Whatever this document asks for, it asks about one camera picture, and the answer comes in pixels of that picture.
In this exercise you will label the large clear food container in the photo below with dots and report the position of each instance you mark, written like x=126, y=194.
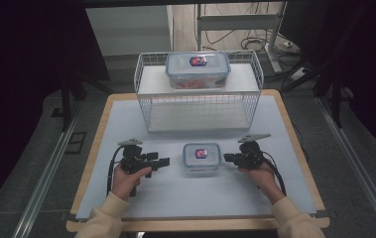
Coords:
x=197, y=71

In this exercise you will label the white power strip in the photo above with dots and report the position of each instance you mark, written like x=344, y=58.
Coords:
x=298, y=74

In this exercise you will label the white metal desk frame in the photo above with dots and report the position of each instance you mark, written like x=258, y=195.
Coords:
x=238, y=21

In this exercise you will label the wooden table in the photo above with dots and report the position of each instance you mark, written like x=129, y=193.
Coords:
x=182, y=225

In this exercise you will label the light blue table mat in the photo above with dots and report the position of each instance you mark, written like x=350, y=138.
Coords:
x=192, y=198

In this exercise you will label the person's right hand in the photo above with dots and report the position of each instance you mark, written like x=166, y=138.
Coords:
x=263, y=180

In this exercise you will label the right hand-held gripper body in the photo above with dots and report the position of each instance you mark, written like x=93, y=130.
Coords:
x=250, y=155

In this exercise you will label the small clear food container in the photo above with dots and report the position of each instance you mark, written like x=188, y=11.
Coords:
x=202, y=155

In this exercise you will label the person's left hand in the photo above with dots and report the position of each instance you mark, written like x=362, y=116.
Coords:
x=127, y=181

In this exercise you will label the black stand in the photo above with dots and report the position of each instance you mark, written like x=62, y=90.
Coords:
x=336, y=99
x=66, y=99

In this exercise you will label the white cabinet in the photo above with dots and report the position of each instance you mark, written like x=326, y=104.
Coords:
x=129, y=29

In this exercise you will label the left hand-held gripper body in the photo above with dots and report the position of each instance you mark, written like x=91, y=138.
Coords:
x=132, y=158

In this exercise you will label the metal floor rail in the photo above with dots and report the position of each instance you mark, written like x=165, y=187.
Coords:
x=46, y=175
x=357, y=158

